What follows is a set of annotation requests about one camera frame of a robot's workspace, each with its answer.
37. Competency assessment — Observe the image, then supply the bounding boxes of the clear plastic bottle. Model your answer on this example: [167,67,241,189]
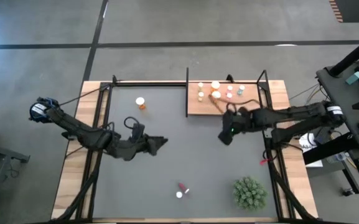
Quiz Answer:
[327,151,348,164]

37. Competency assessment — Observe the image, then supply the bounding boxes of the grey side desk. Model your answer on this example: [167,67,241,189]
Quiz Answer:
[315,57,359,153]

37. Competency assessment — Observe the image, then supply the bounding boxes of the teal small box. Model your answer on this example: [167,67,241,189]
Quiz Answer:
[345,71,359,85]

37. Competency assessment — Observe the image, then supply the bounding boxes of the black desk crossbar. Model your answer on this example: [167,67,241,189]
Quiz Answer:
[302,132,359,166]

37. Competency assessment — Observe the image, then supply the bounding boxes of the dark floor mat striped edges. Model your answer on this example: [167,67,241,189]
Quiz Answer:
[328,0,359,24]

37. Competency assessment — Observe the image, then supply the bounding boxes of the grey metal stand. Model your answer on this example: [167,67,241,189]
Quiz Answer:
[0,139,30,224]

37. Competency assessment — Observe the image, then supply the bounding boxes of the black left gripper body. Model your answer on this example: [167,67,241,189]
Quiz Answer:
[116,136,152,162]

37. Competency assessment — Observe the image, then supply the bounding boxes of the white paper sheet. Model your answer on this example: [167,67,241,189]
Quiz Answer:
[299,133,323,169]

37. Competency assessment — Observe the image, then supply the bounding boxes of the black aluminium table frame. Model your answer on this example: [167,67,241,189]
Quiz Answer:
[50,74,320,224]

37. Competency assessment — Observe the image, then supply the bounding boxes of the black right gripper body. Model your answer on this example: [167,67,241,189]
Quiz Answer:
[223,107,251,134]

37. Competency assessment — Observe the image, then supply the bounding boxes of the black power adapter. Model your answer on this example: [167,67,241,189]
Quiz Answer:
[315,129,335,146]

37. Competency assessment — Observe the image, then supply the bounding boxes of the black metal shelf bracket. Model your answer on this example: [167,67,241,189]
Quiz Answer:
[255,68,270,118]

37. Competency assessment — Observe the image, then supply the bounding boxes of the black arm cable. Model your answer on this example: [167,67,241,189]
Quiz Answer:
[58,89,101,106]

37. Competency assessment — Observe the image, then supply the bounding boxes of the grey table mat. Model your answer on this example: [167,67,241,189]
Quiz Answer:
[92,86,279,219]

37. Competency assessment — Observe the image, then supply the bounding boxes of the black pole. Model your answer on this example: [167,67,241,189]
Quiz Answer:
[327,30,359,77]

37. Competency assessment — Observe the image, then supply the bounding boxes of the wooden shelf board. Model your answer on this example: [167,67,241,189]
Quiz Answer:
[187,80,263,116]

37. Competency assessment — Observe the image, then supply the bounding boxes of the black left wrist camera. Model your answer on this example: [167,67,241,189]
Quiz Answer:
[131,123,146,143]

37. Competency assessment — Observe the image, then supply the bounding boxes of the green artificial plant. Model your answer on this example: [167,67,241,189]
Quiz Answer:
[231,175,269,211]

